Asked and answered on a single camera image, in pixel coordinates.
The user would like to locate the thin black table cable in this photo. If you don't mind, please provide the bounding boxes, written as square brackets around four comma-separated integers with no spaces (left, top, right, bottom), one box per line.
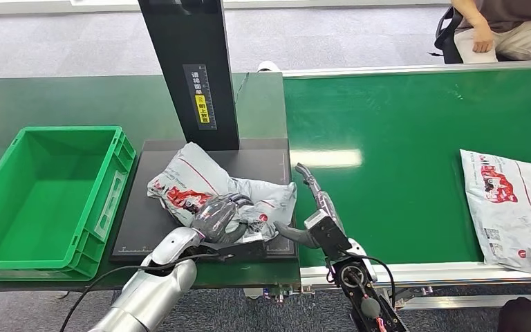
[234,72,250,104]

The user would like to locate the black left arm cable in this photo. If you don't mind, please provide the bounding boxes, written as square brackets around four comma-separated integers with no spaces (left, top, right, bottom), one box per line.
[58,253,235,332]

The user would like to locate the white red-print mailer bag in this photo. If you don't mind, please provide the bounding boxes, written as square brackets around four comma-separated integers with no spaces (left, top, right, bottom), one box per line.
[459,149,531,276]
[147,142,297,243]

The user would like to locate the black office chair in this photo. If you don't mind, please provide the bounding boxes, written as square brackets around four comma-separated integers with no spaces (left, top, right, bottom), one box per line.
[432,6,465,64]

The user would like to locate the green conveyor belt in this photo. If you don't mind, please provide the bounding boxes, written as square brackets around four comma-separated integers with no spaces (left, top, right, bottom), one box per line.
[283,67,531,268]

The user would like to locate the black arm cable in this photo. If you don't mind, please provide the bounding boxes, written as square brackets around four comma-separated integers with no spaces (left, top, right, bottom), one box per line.
[58,253,235,332]
[342,249,398,308]

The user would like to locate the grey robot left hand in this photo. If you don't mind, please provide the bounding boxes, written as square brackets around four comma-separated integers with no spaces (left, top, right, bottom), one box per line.
[191,193,254,245]

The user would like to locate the person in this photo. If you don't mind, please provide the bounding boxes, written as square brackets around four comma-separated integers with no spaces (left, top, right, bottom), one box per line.
[451,0,531,64]

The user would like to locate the green plastic crate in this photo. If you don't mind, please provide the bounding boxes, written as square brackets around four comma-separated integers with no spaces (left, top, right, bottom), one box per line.
[0,126,137,282]

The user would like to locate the aluminium conveyor frame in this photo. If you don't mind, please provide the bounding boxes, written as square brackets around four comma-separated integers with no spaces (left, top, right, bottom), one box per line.
[283,60,531,311]

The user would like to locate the flat white red-print mailer bag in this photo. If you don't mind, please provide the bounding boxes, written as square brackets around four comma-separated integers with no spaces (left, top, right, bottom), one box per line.
[459,149,531,276]

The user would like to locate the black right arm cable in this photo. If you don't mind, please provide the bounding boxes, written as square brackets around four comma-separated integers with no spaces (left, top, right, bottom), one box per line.
[342,249,398,308]

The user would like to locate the black yellow scanner label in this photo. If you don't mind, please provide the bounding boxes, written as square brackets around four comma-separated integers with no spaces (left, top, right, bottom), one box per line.
[183,64,218,131]

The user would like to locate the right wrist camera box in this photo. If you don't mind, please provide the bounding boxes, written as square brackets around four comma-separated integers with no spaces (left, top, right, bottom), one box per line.
[304,210,353,261]

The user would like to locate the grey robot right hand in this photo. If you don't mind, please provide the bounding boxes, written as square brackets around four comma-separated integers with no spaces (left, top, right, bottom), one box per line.
[274,163,346,250]

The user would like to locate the person's hand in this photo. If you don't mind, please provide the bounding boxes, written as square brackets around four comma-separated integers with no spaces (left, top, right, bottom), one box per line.
[472,25,496,54]

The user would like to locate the black inbound scanner machine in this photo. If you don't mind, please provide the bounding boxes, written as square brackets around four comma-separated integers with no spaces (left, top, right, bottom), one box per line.
[109,0,299,264]

